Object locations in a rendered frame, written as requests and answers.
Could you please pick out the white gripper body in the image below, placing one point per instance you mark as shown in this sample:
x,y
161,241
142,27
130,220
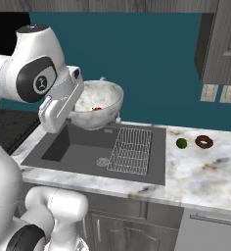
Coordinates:
x,y
60,109

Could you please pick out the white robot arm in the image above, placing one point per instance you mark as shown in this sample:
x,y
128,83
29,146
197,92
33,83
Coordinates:
x,y
9,176

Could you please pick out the red tomato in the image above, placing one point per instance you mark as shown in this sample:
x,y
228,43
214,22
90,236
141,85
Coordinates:
x,y
97,109

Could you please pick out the white marble bowl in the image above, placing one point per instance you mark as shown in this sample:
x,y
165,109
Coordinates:
x,y
102,98

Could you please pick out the grey sink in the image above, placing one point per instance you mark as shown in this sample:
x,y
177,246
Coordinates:
x,y
88,153

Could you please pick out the black microwave oven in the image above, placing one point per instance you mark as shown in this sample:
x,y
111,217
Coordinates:
x,y
6,32

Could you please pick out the grey cupboard door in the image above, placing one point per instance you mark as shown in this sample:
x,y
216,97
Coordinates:
x,y
133,237

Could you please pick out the black hob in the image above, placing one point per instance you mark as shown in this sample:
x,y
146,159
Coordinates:
x,y
13,130

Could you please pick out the grey wood cupboard run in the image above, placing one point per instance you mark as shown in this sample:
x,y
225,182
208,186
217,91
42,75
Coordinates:
x,y
104,5

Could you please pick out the grey drawer front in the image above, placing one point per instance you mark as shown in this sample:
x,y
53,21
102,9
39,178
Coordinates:
x,y
133,210

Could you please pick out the green lime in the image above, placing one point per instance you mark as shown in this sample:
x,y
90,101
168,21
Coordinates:
x,y
181,143

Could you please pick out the brown chocolate donut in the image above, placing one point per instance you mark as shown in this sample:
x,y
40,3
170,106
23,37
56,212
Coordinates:
x,y
204,141

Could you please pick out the grey dishwasher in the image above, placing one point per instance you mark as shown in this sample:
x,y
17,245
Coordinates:
x,y
208,235

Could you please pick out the white wall socket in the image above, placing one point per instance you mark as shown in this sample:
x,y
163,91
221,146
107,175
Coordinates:
x,y
209,93
229,94

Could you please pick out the grey wood wall cupboard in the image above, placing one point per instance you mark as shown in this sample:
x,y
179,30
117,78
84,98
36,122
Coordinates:
x,y
221,39

